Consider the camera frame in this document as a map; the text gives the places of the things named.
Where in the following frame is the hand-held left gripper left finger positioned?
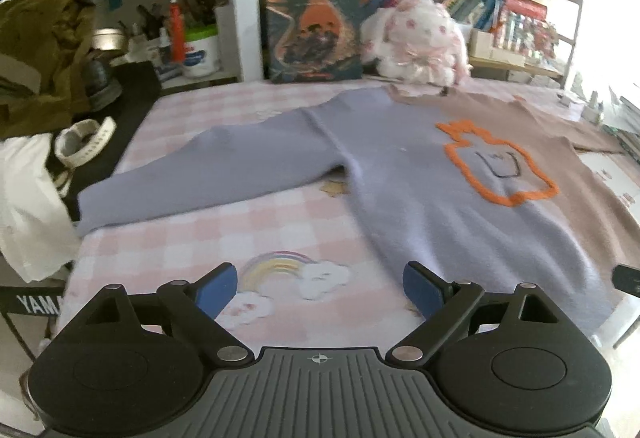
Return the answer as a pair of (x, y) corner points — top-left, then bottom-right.
(82, 262), (256, 365)

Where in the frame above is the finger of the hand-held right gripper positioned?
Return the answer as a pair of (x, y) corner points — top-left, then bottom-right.
(612, 264), (640, 291)

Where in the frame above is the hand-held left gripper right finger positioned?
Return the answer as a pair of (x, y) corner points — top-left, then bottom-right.
(385, 260), (563, 365)

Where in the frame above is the lavender and tan sweater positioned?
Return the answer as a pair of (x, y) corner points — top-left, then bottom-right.
(75, 85), (640, 336)

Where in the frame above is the white charger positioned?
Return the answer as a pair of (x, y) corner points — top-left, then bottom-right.
(585, 90), (604, 124)

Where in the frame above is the black electric keyboard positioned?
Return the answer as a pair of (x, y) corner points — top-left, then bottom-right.
(0, 63), (162, 319)

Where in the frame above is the white wristwatch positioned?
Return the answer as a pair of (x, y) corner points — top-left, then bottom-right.
(54, 117), (117, 166)

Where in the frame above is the white cloth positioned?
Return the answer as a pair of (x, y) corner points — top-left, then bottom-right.
(0, 135), (81, 281)

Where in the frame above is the black round object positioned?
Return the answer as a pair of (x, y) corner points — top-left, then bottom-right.
(85, 60), (123, 109)

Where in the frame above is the white plastic jar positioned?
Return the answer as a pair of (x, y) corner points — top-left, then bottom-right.
(182, 25), (221, 78)

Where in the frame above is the white pink plush bunny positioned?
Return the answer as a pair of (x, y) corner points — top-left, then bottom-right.
(361, 0), (473, 86)

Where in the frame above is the red tube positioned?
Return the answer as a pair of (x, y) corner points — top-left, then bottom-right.
(169, 0), (187, 62)

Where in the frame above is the round metal tin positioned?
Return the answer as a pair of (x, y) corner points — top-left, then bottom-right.
(92, 28), (132, 53)

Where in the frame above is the red boxed book set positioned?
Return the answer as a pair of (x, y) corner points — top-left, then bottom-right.
(495, 0), (557, 64)

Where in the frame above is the bunch of pens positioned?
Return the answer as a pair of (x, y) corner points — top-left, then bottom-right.
(117, 0), (218, 39)

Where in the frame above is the illustrated dragon cover book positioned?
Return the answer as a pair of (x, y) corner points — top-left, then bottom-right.
(262, 0), (365, 84)

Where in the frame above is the olive green jacket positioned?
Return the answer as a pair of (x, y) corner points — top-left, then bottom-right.
(0, 0), (97, 139)

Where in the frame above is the white shelf frame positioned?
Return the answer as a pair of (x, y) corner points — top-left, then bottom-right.
(30, 0), (591, 91)

